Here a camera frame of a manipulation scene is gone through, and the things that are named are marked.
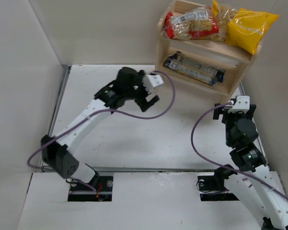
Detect blue spaghetti pack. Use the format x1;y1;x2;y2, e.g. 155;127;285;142
163;56;219;86
170;51;226;82

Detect red macaroni pasta bag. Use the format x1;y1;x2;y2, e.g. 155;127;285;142
164;6;219;40

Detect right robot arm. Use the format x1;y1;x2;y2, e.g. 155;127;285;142
213;100;288;230

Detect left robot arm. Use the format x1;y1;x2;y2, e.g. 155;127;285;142
41;67;164;187

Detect wooden two-tier shelf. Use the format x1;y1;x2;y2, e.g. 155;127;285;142
155;0;263;103

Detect yellow pasta bag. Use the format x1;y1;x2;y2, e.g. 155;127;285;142
226;8;279;55

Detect clear fusilli pasta bag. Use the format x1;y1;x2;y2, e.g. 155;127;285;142
211;0;237;43

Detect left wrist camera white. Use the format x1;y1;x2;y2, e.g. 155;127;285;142
142;74;164;93

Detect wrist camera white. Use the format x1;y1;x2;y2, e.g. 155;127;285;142
142;74;164;93
228;95;250;113

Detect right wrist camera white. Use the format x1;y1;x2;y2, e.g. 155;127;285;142
228;95;250;113

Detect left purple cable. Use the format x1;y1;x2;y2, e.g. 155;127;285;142
26;70;176;192

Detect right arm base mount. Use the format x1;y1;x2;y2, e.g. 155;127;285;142
196;175;239;202

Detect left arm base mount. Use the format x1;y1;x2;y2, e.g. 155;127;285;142
65;174;114;202

